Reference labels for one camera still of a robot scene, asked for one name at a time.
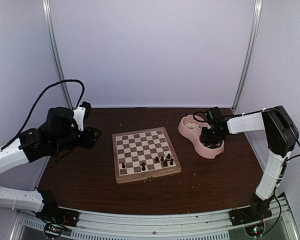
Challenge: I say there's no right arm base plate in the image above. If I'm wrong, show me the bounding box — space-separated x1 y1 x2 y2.
228 206 273 226

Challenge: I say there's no dark bishop chess piece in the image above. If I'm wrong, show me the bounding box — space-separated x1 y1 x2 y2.
141 162 146 171

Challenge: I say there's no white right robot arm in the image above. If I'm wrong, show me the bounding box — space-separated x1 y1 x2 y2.
201 105 299 221

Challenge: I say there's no right aluminium frame post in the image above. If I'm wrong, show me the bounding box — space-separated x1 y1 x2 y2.
231 0 263 113

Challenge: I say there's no front aluminium rail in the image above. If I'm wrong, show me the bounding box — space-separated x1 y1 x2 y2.
14 197 298 240

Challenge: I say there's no white chess pieces pile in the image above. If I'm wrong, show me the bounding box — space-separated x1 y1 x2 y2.
184 122 201 130

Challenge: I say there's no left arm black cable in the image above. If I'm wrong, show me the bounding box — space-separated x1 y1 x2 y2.
0 79 86 153

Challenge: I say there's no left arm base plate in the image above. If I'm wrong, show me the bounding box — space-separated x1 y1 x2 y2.
35 205 80 227

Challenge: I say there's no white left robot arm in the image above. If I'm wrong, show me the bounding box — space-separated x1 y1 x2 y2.
0 105 102 222

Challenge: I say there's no wooden chess board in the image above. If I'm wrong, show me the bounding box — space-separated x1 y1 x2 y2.
112 127 182 184

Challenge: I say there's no aluminium frame post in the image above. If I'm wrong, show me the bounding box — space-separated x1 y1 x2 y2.
231 0 263 113
42 0 74 109

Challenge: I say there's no pink double bowl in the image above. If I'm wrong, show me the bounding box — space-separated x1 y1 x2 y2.
178 114 225 159

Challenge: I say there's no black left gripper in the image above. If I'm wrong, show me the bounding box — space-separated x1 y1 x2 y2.
51 125 102 154

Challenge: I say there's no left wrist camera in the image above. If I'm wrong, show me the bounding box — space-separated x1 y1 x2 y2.
73 101 92 132

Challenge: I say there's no left aluminium frame post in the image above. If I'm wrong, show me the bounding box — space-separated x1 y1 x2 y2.
42 0 74 109

